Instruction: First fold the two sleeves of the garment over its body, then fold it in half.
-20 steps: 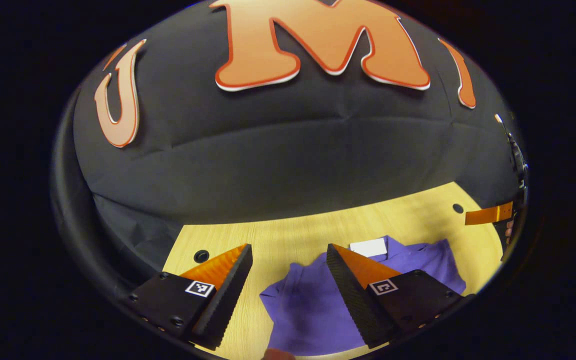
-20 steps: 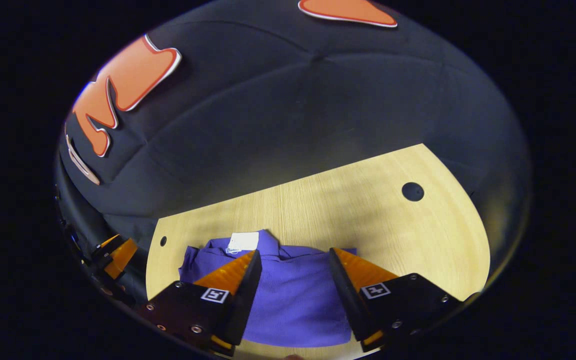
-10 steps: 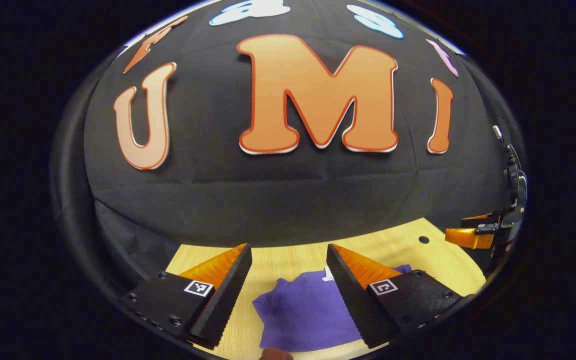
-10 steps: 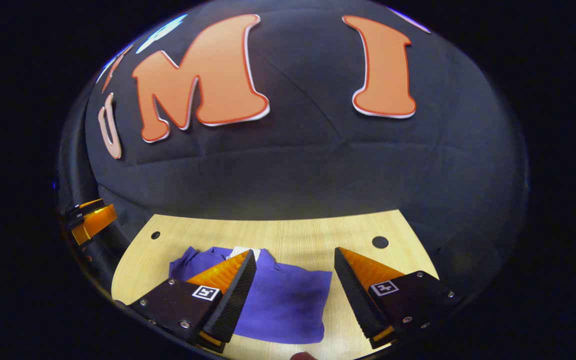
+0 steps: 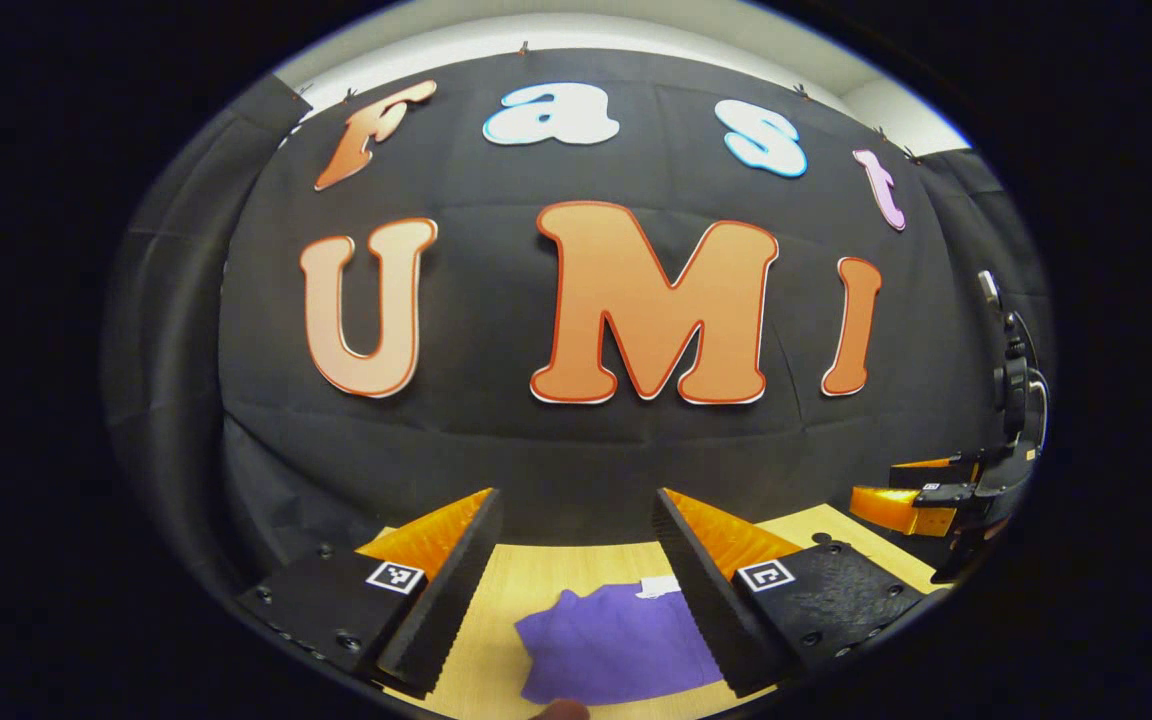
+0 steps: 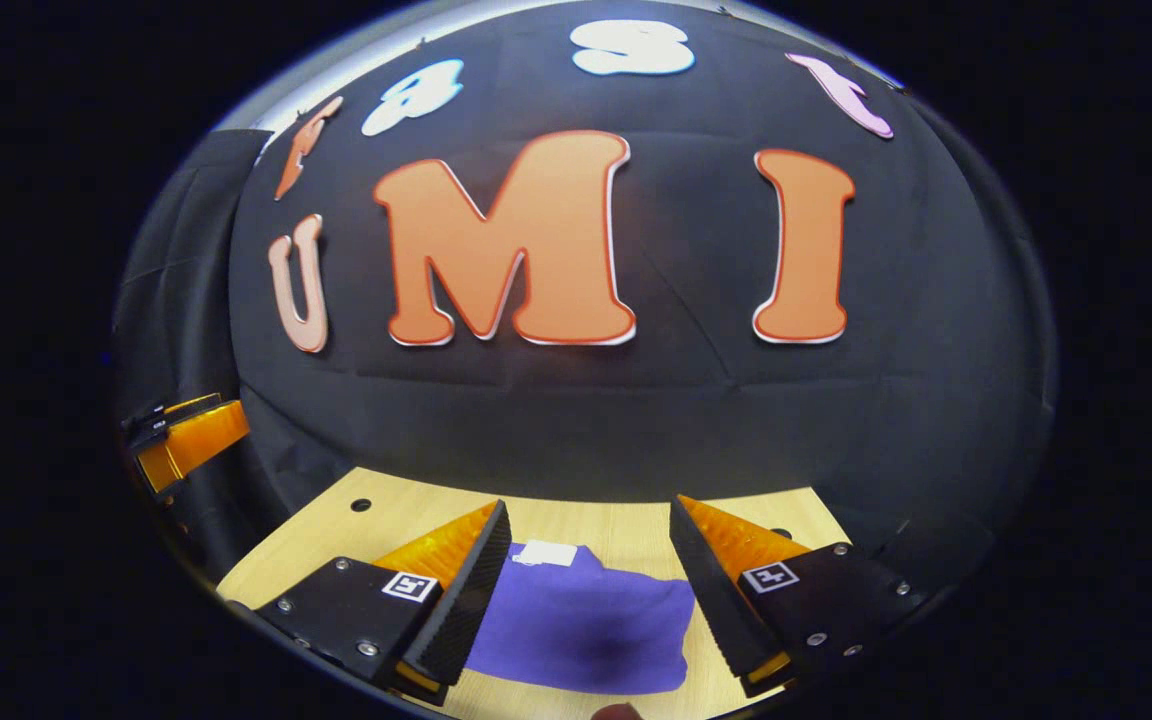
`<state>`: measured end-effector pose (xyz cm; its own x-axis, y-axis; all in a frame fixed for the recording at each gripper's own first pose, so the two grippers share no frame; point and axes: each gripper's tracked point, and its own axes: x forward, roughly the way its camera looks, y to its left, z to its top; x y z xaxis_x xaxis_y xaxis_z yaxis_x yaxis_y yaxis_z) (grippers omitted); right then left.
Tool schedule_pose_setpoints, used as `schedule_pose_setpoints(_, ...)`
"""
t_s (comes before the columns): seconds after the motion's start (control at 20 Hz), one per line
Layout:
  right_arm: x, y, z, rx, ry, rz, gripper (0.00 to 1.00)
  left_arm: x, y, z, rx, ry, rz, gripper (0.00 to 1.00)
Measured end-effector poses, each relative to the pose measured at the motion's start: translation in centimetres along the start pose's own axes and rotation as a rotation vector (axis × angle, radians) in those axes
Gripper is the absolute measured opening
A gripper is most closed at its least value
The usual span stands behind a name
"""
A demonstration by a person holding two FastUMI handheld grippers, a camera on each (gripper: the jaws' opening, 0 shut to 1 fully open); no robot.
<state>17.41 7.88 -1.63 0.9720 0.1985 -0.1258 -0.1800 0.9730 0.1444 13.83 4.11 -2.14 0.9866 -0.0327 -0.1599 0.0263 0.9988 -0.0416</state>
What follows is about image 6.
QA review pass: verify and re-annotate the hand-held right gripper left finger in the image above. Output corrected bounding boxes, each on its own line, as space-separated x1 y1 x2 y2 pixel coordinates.
256 500 513 707

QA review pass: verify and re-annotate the black backdrop cloth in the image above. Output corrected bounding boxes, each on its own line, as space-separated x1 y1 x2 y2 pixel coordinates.
111 0 1062 601

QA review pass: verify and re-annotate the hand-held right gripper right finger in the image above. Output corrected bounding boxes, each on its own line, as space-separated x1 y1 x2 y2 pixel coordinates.
671 494 929 699

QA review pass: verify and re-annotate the purple shirt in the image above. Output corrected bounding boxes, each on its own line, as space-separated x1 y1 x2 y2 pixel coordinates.
464 540 697 697

